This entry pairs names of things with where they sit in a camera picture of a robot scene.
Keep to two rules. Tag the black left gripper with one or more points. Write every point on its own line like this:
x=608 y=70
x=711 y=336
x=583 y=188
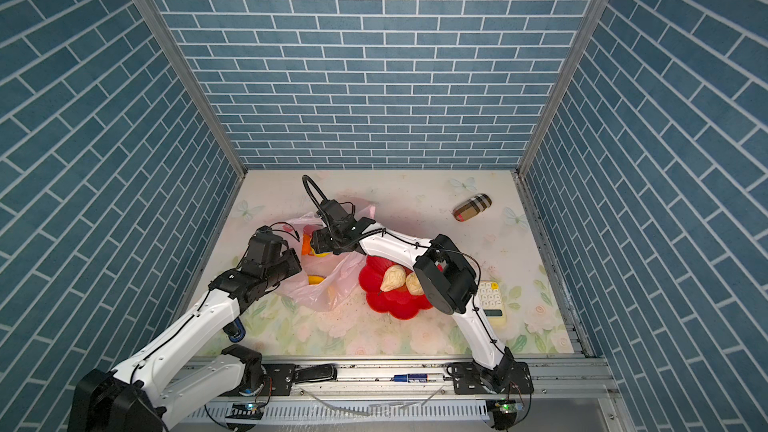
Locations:
x=291 y=256

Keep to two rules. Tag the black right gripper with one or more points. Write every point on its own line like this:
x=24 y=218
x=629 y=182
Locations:
x=318 y=244

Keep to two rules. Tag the orange fake fruit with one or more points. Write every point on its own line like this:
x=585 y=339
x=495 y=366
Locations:
x=306 y=248

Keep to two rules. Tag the yellow fake banana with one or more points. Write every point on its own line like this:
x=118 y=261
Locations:
x=315 y=280

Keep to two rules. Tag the pink plastic bag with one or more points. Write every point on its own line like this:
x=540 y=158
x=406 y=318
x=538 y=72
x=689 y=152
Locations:
x=341 y=272

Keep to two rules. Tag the beige fake potato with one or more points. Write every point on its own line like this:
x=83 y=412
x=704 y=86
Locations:
x=394 y=277
x=413 y=285

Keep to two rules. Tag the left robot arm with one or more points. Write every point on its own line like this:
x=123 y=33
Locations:
x=144 y=393

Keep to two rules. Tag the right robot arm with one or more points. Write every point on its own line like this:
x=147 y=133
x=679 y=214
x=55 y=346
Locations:
x=447 y=277

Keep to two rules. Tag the blue stapler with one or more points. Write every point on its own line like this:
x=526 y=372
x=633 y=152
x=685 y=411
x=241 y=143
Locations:
x=235 y=331

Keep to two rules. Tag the red flower-shaped bowl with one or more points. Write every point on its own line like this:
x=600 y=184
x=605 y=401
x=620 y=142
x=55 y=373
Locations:
x=399 y=303

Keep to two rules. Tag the plaid glasses case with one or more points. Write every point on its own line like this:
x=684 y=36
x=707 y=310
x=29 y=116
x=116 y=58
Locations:
x=471 y=207

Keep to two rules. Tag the yellow calculator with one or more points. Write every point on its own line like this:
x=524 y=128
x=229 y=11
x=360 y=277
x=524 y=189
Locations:
x=490 y=300

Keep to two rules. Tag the blue pen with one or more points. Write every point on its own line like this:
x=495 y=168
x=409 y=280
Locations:
x=411 y=378

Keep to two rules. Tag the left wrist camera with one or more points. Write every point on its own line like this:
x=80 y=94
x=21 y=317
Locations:
x=265 y=249

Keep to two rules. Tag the aluminium front rail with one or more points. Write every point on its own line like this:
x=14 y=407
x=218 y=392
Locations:
x=570 y=395

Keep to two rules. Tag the aluminium left corner post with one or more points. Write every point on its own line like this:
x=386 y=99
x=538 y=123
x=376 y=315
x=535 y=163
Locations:
x=173 y=53

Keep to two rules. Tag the aluminium corner post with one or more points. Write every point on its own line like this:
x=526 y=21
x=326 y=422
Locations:
x=582 y=38
x=173 y=53

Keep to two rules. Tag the aluminium right corner post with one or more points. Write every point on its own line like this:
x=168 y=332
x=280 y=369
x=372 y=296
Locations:
x=582 y=38

